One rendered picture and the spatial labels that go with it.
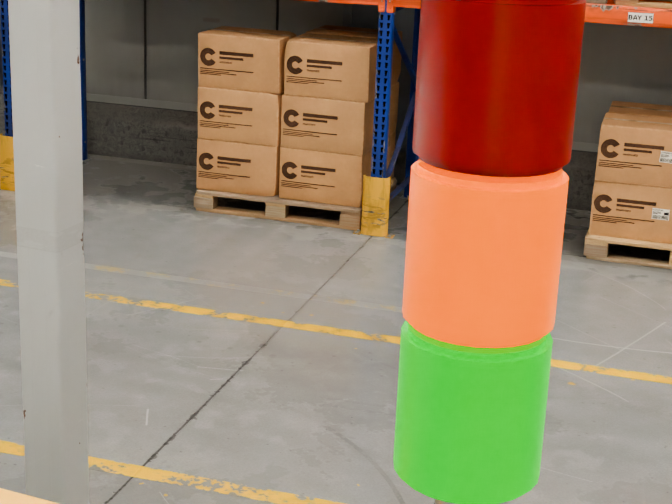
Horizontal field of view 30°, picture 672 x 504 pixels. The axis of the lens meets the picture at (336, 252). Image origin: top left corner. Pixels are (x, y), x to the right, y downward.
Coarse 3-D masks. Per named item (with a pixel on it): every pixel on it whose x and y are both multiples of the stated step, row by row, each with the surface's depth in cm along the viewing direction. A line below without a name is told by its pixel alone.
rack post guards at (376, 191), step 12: (0, 144) 890; (12, 144) 887; (0, 156) 892; (12, 156) 890; (0, 168) 895; (12, 168) 893; (0, 180) 899; (12, 180) 895; (372, 180) 816; (384, 180) 814; (372, 192) 819; (384, 192) 817; (372, 204) 821; (384, 204) 820; (372, 216) 823; (384, 216) 822; (372, 228) 826; (384, 228) 825
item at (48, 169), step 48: (48, 0) 279; (48, 48) 282; (48, 96) 286; (48, 144) 289; (48, 192) 293; (48, 240) 296; (48, 288) 300; (48, 336) 304; (48, 384) 308; (48, 432) 312; (48, 480) 316
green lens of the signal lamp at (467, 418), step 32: (416, 352) 40; (448, 352) 40; (480, 352) 39; (512, 352) 39; (544, 352) 40; (416, 384) 40; (448, 384) 40; (480, 384) 39; (512, 384) 40; (544, 384) 41; (416, 416) 41; (448, 416) 40; (480, 416) 40; (512, 416) 40; (544, 416) 42; (416, 448) 41; (448, 448) 40; (480, 448) 40; (512, 448) 40; (416, 480) 41; (448, 480) 40; (480, 480) 40; (512, 480) 41
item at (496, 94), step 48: (432, 0) 37; (480, 0) 36; (528, 0) 36; (576, 0) 37; (432, 48) 37; (480, 48) 36; (528, 48) 36; (576, 48) 37; (432, 96) 38; (480, 96) 37; (528, 96) 37; (576, 96) 39; (432, 144) 38; (480, 144) 37; (528, 144) 37
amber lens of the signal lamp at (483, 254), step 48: (432, 192) 38; (480, 192) 38; (528, 192) 38; (432, 240) 39; (480, 240) 38; (528, 240) 38; (432, 288) 39; (480, 288) 38; (528, 288) 39; (432, 336) 40; (480, 336) 39; (528, 336) 39
